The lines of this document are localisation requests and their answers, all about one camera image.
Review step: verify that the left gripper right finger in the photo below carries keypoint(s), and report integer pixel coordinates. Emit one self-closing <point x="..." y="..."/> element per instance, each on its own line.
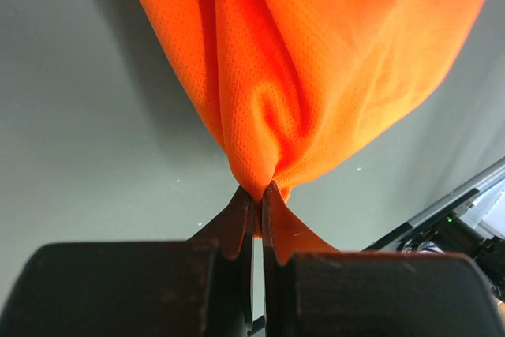
<point x="312" y="289"/>

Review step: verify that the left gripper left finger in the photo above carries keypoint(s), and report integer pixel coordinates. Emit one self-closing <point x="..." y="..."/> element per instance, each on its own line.
<point x="198" y="287"/>

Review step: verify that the orange t shirt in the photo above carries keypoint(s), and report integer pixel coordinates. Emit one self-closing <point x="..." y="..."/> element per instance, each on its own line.
<point x="290" y="89"/>

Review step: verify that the aluminium frame rail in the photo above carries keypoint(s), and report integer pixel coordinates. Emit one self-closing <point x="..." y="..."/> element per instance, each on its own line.
<point x="468" y="190"/>

